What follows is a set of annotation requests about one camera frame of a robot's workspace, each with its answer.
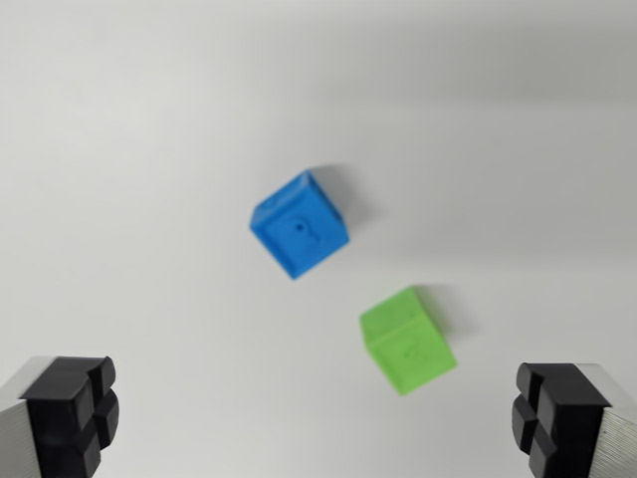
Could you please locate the gripper right finger with black rubber pad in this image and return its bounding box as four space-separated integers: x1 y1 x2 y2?
510 361 637 478

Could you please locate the gripper left finger with black rubber pad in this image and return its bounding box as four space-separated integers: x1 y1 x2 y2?
0 355 120 478

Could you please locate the green number cube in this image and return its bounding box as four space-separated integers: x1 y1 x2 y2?
358 284 459 397

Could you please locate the blue number cube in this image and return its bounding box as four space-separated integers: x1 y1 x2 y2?
247 168 350 283

